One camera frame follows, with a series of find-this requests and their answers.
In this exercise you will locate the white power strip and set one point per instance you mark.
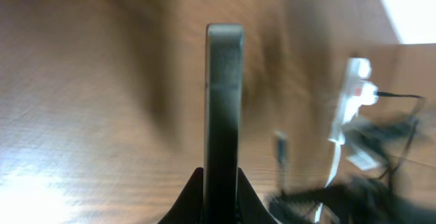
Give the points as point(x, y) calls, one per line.
point(356, 91)

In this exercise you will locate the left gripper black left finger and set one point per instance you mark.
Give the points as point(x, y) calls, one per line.
point(187, 209)

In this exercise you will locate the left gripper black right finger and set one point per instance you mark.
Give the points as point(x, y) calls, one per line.
point(250, 207)

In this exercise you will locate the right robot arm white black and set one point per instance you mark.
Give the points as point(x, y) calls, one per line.
point(363, 199)

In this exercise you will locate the Samsung Galaxy smartphone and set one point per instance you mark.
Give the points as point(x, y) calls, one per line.
point(224, 78)

